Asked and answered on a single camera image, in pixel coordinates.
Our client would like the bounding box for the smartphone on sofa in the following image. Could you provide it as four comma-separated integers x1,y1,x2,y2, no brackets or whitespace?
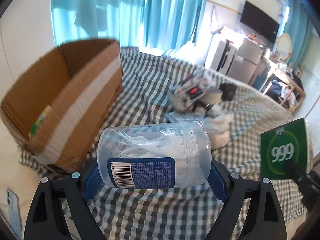
7,189,22,239

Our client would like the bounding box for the patterned plastic snack bag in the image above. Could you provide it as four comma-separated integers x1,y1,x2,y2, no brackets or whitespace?
168,68,218,112

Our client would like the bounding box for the black wall television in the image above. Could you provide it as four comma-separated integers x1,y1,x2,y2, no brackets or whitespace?
240,1,280,43

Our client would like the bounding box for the green 999 medicine box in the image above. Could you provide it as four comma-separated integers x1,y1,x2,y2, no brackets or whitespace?
260,118,308,180

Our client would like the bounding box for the oval vanity mirror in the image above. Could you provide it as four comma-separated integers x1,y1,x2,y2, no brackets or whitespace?
276,33,293,61

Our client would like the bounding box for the clear floss pick jar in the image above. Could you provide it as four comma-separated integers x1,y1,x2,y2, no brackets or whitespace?
97,121,212,189

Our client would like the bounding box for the wooden desk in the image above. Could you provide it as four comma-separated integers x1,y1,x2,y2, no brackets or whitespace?
260,65,306,114

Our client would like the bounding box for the teal side curtain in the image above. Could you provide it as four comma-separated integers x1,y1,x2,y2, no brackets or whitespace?
284,0,313,71

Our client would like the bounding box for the silver mini fridge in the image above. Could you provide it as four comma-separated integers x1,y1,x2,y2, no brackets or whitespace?
227,38,264,84

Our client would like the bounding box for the teal window curtain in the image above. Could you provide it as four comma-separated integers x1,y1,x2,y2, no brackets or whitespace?
50,0,206,51

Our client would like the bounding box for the brown cardboard box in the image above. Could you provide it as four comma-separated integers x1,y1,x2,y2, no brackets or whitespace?
1,38,123,173

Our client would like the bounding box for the white suitcase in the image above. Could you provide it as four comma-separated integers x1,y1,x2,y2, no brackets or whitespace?
204,40,237,75

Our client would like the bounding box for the black pouch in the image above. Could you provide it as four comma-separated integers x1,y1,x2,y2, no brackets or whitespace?
219,83,237,101

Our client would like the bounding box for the green checkered tablecloth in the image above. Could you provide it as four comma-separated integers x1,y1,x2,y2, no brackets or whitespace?
24,49,310,239

